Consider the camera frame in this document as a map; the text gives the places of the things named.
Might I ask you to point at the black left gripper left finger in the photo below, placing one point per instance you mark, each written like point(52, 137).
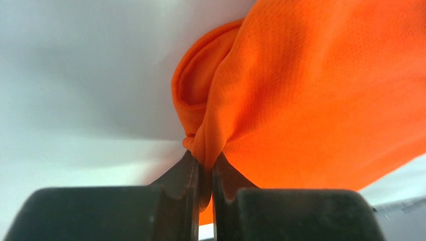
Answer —
point(167, 209)

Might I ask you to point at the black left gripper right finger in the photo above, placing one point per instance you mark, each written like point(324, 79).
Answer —
point(244, 211)

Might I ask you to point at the orange t shirt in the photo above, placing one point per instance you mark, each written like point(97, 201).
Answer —
point(312, 94)

